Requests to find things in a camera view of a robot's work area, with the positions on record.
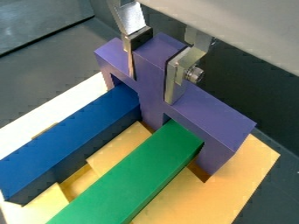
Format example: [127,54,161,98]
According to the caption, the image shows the yellow slotted board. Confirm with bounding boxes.
[0,73,280,224]

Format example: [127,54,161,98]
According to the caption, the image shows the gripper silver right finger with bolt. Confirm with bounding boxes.
[163,26,213,105]

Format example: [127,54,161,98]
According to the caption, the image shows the green bar block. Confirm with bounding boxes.
[47,120,203,224]

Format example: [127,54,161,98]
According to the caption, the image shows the blue bar block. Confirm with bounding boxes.
[0,84,141,206]

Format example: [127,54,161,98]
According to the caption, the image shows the purple puzzle block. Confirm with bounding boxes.
[95,33,257,174]

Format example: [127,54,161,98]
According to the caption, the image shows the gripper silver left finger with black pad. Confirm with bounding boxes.
[107,0,154,79]

